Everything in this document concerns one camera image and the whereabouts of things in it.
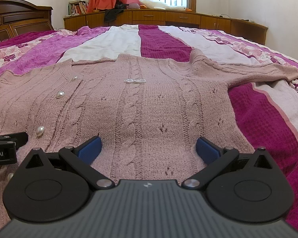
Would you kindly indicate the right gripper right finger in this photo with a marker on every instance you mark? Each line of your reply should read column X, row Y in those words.
column 217, row 160

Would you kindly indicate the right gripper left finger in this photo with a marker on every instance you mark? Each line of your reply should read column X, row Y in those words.
column 80, row 158

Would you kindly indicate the pink knitted cardigan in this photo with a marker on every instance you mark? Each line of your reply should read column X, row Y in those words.
column 148, row 112

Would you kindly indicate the purple floral bedspread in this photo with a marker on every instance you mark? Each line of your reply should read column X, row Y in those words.
column 265, row 112

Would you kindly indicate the dark wooden headboard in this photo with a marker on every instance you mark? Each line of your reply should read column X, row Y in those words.
column 18, row 17

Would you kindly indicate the long wooden cabinet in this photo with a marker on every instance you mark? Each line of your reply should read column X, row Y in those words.
column 236, row 27

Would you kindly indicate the black garment on cabinet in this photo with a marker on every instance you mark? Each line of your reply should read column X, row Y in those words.
column 111, row 14

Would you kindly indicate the row of books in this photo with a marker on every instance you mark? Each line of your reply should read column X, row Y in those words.
column 77, row 7

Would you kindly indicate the pink plush toy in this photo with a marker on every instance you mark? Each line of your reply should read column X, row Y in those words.
column 133, row 6

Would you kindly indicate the white goose plush toy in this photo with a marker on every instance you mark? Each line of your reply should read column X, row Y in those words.
column 153, row 4

